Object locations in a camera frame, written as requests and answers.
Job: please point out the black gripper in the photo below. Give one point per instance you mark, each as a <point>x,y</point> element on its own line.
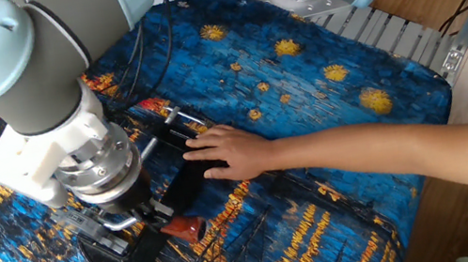
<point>128,194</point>

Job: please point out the black C-clamp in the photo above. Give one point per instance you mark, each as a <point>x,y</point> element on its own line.
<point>187,191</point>

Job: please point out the person's bare forearm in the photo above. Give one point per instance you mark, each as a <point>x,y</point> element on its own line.
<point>386,155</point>

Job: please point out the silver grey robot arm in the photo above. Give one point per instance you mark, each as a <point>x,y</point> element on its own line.
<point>41,58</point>

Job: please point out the grey metal lever base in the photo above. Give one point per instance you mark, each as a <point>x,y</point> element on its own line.
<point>83,227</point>

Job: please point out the person's hand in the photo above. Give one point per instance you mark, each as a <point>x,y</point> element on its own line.
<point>237,151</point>

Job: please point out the starry night patterned cloth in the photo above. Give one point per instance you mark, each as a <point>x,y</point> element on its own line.
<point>280,94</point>

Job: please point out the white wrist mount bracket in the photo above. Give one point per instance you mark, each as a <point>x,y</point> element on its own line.
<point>43,158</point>

